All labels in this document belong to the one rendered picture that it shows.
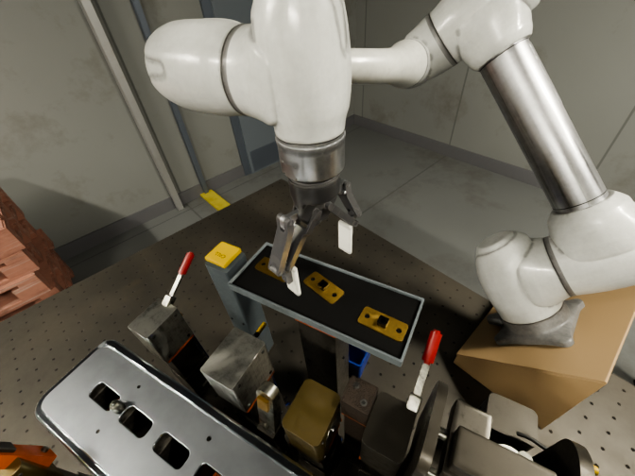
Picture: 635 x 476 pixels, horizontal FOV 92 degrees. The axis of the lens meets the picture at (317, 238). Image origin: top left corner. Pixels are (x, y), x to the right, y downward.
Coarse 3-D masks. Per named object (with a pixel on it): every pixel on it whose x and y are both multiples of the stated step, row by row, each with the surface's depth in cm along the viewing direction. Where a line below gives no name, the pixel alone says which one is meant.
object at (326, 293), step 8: (304, 280) 63; (312, 280) 62; (320, 280) 62; (328, 280) 62; (312, 288) 61; (320, 288) 60; (328, 288) 61; (336, 288) 61; (320, 296) 60; (328, 296) 59; (336, 296) 59
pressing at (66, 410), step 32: (96, 352) 72; (128, 352) 71; (64, 384) 66; (96, 384) 66; (128, 384) 66; (160, 384) 65; (64, 416) 62; (96, 416) 61; (160, 416) 60; (192, 416) 60; (224, 416) 59; (96, 448) 57; (128, 448) 57; (192, 448) 56; (224, 448) 56; (256, 448) 55
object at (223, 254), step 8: (216, 248) 72; (224, 248) 72; (232, 248) 71; (240, 248) 71; (208, 256) 70; (216, 256) 70; (224, 256) 70; (232, 256) 70; (216, 264) 69; (224, 264) 68
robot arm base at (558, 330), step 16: (576, 304) 80; (496, 320) 91; (544, 320) 76; (560, 320) 76; (576, 320) 77; (496, 336) 86; (512, 336) 82; (528, 336) 79; (544, 336) 76; (560, 336) 73
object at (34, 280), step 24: (0, 192) 181; (0, 216) 151; (24, 216) 194; (0, 240) 143; (24, 240) 174; (48, 240) 210; (0, 264) 150; (24, 264) 154; (48, 264) 182; (0, 288) 151; (24, 288) 157; (48, 288) 165; (0, 312) 155
